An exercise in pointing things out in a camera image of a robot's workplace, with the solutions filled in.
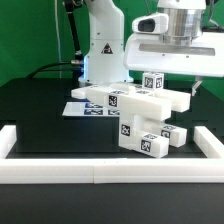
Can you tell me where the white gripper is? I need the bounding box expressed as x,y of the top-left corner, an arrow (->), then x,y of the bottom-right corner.
124,32 -> 224,96

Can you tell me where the white tagged cube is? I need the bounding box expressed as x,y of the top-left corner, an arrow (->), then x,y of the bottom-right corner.
142,72 -> 164,90

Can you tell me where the white chair back frame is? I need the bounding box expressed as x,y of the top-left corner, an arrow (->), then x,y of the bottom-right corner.
71,83 -> 191,121

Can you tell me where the white chair seat block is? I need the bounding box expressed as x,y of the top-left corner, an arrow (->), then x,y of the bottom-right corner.
117,113 -> 161,154

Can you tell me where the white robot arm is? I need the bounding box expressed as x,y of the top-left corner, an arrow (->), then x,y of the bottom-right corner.
79,0 -> 224,90

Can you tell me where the white U-shaped border fence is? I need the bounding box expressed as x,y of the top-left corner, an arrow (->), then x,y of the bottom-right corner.
0,125 -> 224,184

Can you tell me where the white marker sheet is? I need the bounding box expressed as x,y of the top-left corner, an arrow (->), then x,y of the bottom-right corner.
63,102 -> 120,117

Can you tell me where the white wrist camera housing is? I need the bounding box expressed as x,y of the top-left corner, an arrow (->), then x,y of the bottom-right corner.
132,13 -> 169,34

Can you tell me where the black cable bundle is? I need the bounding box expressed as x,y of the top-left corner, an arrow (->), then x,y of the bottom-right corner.
26,0 -> 85,80

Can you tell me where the white thin cable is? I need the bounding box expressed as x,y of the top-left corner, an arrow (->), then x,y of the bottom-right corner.
54,0 -> 64,80

